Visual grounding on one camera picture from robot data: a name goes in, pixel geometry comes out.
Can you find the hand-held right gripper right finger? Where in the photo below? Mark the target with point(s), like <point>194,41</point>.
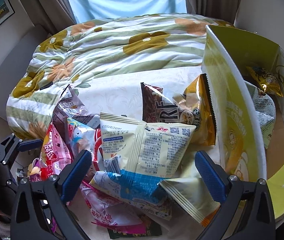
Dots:
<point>209,177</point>

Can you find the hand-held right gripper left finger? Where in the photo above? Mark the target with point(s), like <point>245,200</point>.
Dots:
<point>78,172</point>

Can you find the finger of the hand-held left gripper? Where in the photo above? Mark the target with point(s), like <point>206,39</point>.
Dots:
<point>31,145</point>
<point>7,180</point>

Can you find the yellow-green cardboard box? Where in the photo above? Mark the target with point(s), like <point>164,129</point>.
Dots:
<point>231,100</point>

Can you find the dark green snack packet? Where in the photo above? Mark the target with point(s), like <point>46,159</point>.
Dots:
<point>137,233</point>

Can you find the cream striped snack packet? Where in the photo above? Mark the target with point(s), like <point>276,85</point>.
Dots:
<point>189,200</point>

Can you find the white and red snack packet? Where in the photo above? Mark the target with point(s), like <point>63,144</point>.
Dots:
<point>99,150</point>

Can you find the white cartoon snack packet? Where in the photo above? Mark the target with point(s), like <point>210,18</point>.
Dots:
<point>79,135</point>

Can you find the dark brown snack packet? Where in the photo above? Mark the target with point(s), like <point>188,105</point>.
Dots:
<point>64,112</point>

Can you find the white and pink snack packet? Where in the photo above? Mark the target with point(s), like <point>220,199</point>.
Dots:
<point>107,210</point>

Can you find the white and blue snack packet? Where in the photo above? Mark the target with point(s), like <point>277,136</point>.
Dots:
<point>134,187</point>

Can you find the brown and yellow chip bag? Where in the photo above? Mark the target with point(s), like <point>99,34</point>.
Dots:
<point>202,100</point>

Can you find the grey headboard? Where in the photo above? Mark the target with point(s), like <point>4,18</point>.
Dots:
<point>12,62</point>

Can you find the white mesh-print snack packet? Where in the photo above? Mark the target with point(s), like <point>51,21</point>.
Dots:
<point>261,110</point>

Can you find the yellow and black snack packet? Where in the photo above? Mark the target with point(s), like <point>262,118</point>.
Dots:
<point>264,77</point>

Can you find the floral blanket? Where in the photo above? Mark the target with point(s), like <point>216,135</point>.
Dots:
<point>107,50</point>

